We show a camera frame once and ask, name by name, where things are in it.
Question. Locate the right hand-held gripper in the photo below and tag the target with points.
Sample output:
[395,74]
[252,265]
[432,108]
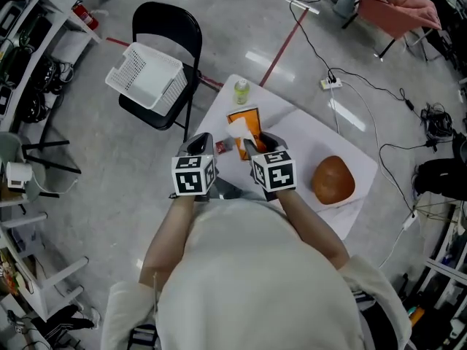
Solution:
[275,171]

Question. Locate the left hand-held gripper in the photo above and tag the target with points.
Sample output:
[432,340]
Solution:
[193,177]

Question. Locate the small red packet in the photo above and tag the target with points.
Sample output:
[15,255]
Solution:
[223,147]

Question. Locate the orange tissue packet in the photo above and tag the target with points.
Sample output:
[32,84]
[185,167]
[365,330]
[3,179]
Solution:
[250,122]

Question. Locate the green drink bottle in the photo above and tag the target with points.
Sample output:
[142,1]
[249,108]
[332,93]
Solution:
[241,92]

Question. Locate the brown wooden bowl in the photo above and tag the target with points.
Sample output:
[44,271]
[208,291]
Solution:
[333,181]

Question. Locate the person's right forearm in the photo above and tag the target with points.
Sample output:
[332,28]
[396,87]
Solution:
[313,228]

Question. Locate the person's left forearm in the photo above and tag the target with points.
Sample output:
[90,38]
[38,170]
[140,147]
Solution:
[168,239]

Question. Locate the white marble-pattern table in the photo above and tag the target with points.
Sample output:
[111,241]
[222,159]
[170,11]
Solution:
[310,133]

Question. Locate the person's blue jeans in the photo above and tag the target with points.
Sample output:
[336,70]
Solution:
[226,190]

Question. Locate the white perforated plastic basket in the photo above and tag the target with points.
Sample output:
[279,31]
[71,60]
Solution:
[146,82]

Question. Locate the white power strip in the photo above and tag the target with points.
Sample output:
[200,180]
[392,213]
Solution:
[331,83]

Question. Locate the black folding chair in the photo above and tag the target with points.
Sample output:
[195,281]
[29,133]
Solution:
[164,24]

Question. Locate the person's cream shirt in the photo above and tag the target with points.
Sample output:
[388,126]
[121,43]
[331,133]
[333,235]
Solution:
[255,286]

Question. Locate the red fire extinguisher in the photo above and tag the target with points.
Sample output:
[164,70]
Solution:
[85,16]

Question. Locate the small white device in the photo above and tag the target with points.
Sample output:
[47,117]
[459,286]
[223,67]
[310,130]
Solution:
[18,173]

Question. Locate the pale chair with black legs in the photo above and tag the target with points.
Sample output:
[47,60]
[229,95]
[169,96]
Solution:
[14,148]

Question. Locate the white metal shelf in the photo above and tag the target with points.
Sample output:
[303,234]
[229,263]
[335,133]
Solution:
[27,219]

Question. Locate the pink armchair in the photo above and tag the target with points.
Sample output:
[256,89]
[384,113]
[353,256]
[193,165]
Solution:
[401,13]

